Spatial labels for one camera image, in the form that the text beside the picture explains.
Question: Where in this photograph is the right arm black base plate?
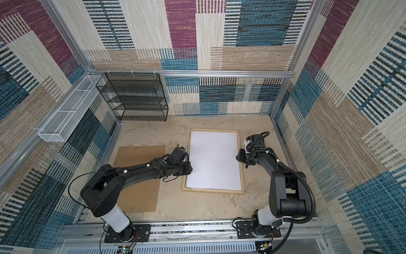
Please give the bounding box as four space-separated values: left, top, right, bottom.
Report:
233 220 282 239

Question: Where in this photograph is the light wooden picture frame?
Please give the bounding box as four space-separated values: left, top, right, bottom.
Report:
181 128 245 195

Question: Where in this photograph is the brown cardboard backing board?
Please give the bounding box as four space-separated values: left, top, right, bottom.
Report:
113 146 166 214

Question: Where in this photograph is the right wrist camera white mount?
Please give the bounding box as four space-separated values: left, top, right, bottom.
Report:
244 139 251 150

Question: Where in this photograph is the autumn forest photo print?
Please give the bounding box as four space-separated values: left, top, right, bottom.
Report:
185 131 242 192

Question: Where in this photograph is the black wire mesh shelf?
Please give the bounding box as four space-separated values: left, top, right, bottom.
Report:
96 73 169 121

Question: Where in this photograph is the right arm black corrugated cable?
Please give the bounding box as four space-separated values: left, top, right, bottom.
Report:
269 164 317 254

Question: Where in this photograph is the aluminium mounting rail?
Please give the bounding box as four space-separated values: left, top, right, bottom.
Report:
56 217 327 254

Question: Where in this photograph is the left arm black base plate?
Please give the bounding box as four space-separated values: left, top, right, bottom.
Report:
104 224 151 244

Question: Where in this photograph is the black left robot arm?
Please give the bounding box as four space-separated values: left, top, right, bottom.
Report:
80 146 192 243

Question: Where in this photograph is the white wire mesh basket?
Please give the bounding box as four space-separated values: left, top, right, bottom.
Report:
38 75 102 142

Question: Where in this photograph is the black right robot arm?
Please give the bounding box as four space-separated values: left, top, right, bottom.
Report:
236 132 316 238

